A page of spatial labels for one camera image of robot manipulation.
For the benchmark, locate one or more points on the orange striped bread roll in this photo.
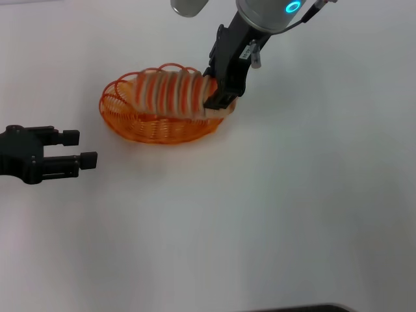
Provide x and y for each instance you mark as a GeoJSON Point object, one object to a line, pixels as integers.
{"type": "Point", "coordinates": [172, 94]}

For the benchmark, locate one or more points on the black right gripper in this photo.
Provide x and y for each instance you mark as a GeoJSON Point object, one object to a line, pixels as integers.
{"type": "Point", "coordinates": [232, 58]}

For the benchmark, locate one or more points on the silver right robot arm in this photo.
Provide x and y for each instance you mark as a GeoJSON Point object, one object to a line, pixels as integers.
{"type": "Point", "coordinates": [263, 13]}

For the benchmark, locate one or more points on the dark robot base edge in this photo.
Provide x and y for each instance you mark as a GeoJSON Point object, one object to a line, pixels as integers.
{"type": "Point", "coordinates": [302, 308]}

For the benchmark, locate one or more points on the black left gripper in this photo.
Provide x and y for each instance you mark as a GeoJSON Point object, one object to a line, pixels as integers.
{"type": "Point", "coordinates": [19, 152]}

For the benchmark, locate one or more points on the small grey cylindrical plug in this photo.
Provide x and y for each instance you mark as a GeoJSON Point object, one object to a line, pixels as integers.
{"type": "Point", "coordinates": [256, 55]}

